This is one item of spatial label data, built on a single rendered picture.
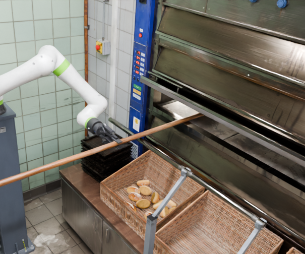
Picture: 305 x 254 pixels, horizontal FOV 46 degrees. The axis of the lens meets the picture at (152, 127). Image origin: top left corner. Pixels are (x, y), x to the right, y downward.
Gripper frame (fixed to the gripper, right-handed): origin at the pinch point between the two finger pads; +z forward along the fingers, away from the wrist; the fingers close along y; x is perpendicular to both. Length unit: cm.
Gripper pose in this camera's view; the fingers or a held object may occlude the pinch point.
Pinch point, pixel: (117, 142)
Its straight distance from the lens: 208.1
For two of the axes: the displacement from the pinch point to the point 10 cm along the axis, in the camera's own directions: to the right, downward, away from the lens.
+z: 6.5, 4.1, -6.4
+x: -7.6, 2.5, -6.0
